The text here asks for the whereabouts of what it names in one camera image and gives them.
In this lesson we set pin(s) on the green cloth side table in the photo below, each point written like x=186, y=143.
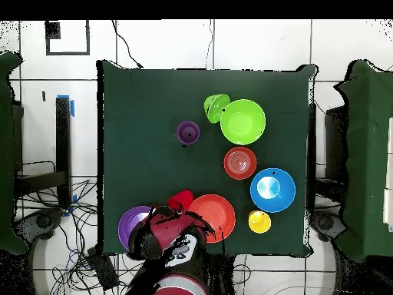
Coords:
x=6, y=199
x=368, y=153

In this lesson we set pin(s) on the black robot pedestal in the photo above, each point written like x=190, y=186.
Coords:
x=225, y=276

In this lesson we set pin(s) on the black power strip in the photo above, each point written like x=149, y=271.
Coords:
x=103, y=269

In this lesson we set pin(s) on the large purple bowl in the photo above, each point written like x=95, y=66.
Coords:
x=130, y=221

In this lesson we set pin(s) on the blue bowl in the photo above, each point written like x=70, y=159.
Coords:
x=273, y=199

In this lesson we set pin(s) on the large orange bowl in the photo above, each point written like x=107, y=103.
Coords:
x=218, y=212

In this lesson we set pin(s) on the small black floor marker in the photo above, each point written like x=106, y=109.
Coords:
x=44, y=96

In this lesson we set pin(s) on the dark green tablecloth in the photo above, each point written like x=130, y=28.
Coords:
x=147, y=92

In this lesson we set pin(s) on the small orange bowl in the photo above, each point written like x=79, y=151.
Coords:
x=240, y=163

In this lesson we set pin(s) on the small green bowl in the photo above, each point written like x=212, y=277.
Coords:
x=213, y=106

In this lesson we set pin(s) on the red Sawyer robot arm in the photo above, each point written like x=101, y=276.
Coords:
x=165, y=230

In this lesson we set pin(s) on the red cup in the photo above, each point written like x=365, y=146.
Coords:
x=182, y=199

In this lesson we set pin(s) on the purple cup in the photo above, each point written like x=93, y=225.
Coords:
x=188, y=132

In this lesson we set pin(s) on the large green bowl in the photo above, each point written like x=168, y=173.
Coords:
x=242, y=121

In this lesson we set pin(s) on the blue tape strip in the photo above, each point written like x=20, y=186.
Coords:
x=72, y=109

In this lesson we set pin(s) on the black office chair base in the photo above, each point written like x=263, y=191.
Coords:
x=40, y=222

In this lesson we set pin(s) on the black square floor frame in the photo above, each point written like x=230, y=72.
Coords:
x=67, y=53

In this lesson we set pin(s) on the yellow cup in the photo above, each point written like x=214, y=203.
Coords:
x=259, y=222

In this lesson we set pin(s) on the black metal stand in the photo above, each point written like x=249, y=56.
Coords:
x=63, y=138

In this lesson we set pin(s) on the black box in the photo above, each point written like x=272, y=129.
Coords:
x=336, y=144

